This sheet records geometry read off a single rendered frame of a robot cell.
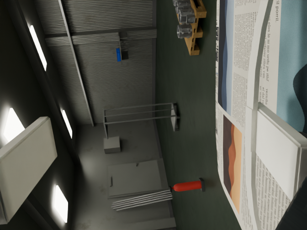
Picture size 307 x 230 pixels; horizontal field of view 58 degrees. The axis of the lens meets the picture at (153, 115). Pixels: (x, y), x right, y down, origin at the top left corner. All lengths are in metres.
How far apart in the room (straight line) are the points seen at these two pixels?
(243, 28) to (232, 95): 0.07
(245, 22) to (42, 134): 0.18
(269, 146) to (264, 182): 0.08
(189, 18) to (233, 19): 3.68
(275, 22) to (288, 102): 0.05
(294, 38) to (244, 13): 0.08
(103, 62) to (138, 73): 1.34
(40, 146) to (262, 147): 0.13
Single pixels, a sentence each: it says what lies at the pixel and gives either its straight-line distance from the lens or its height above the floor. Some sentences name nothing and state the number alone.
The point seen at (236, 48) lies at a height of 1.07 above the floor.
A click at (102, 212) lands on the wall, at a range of 10.06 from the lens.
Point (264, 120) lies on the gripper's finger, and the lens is 0.17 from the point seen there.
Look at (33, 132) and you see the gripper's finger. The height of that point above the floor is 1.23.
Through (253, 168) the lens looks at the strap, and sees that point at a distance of 0.19.
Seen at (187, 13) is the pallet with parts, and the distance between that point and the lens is 3.98.
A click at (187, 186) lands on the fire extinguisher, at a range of 4.90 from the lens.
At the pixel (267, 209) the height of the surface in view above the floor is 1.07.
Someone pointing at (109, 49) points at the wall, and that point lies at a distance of 9.40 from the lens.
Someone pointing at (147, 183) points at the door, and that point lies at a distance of 10.27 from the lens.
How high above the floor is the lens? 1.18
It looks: 5 degrees down
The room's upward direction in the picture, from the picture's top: 96 degrees counter-clockwise
